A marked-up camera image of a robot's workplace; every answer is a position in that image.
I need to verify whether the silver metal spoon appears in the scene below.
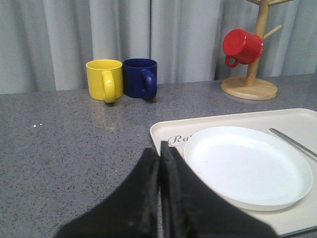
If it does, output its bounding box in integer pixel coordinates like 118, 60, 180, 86
269, 127, 317, 162

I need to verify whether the yellow mug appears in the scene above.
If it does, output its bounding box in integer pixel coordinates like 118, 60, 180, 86
86, 59, 123, 104

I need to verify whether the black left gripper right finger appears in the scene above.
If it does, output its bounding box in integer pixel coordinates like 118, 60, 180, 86
160, 141, 277, 238

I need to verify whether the cream rabbit serving tray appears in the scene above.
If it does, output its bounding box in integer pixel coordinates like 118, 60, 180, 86
150, 109, 317, 237

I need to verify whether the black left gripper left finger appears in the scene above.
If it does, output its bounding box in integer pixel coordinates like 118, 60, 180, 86
56, 148, 159, 238

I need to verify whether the red mug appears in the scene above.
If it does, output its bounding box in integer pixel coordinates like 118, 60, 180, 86
222, 29, 264, 68

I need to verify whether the dark blue mug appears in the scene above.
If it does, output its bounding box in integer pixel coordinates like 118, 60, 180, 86
123, 58, 158, 100

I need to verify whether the wooden mug tree stand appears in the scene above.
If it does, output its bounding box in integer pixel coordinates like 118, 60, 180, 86
221, 0, 285, 100

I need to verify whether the white round plate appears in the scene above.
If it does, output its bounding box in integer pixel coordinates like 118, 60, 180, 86
184, 126, 314, 211

